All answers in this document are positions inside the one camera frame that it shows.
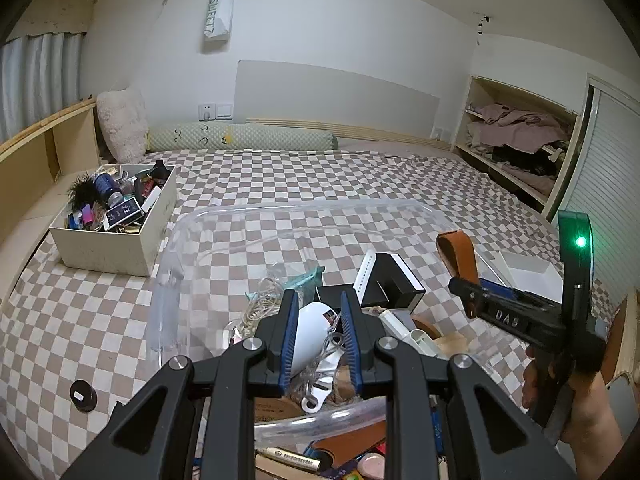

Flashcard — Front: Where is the white open tray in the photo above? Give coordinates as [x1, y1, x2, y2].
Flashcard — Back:
[495, 250, 563, 301]

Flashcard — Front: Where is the light wooden board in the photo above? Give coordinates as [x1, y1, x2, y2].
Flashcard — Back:
[600, 287, 640, 391]

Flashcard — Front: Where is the pile of pink clothes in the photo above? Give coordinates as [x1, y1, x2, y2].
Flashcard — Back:
[465, 102, 573, 161]

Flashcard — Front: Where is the person's right hand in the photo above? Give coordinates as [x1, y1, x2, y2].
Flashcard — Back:
[521, 347, 626, 445]

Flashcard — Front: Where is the wooden bed frame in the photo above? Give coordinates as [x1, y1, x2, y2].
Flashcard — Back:
[245, 119, 453, 153]

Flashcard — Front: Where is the dark box with white label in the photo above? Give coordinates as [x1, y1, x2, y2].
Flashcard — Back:
[104, 196, 143, 228]

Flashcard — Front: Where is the open wardrobe shelf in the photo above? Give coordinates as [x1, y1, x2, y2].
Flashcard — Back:
[452, 75, 583, 221]

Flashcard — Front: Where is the grey curtain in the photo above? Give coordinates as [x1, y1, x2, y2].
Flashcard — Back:
[0, 32, 87, 143]

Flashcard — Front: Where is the blue jar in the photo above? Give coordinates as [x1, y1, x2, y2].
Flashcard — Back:
[94, 172, 121, 196]

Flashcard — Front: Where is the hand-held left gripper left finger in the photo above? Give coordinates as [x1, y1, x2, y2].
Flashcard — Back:
[60, 289, 302, 480]

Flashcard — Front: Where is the fluffy white pillow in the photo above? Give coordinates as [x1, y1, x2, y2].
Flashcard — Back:
[96, 87, 150, 165]

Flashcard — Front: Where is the clear plastic container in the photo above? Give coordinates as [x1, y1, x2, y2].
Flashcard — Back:
[145, 197, 506, 461]

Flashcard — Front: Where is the black feather puff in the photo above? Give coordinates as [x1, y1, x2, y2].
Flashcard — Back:
[67, 175, 103, 211]

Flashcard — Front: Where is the beige curtain pelmet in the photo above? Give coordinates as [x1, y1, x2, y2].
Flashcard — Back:
[10, 0, 98, 41]

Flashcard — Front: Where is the brown leather strap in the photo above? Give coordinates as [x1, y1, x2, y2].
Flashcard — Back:
[436, 229, 481, 286]

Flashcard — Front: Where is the green bolster pillow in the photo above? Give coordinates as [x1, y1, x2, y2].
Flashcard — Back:
[146, 122, 340, 153]

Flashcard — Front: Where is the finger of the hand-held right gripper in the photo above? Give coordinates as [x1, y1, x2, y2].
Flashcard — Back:
[477, 280, 563, 307]
[448, 276, 563, 337]

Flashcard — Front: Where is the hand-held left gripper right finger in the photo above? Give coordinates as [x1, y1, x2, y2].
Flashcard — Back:
[340, 291, 576, 480]

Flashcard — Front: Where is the white sliding door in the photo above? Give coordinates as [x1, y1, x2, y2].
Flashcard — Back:
[555, 72, 640, 311]

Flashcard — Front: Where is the person's right forearm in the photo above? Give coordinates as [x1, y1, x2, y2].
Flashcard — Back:
[570, 437, 633, 480]

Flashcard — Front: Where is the brown leather piece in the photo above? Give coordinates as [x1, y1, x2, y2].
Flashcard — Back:
[310, 420, 388, 468]

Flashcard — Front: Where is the beige storage box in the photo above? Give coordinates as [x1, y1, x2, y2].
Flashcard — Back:
[48, 162, 178, 278]

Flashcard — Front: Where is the silver carabiner clip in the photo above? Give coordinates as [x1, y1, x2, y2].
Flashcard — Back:
[300, 375, 336, 413]

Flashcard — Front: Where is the white rectangular device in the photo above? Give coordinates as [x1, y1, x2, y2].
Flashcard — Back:
[380, 307, 436, 356]

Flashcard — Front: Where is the checkered blanket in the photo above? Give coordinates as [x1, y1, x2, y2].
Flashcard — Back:
[0, 147, 621, 480]

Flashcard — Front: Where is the wooden bedside shelf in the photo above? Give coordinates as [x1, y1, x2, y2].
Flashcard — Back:
[0, 97, 101, 241]

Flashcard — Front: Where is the pink round case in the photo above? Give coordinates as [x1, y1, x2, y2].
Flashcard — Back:
[360, 452, 386, 480]

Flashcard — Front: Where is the small black round cap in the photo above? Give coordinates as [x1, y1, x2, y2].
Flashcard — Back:
[69, 379, 98, 413]

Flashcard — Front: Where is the tangled white cable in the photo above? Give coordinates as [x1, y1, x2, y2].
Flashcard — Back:
[232, 262, 291, 341]

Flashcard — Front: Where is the white rounded device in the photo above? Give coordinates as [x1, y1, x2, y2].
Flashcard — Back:
[290, 301, 346, 378]

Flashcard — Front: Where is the black box with white side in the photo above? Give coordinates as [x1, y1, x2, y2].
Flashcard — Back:
[372, 253, 427, 313]

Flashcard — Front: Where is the clear plastic hose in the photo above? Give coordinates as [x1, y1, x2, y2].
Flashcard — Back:
[255, 397, 388, 441]

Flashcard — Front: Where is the white strap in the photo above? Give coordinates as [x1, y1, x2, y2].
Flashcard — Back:
[352, 250, 377, 306]

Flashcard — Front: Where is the white hanging wall bag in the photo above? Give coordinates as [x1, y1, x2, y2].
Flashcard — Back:
[202, 0, 236, 41]

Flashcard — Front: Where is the marker pen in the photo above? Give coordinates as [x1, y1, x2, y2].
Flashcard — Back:
[256, 449, 321, 471]

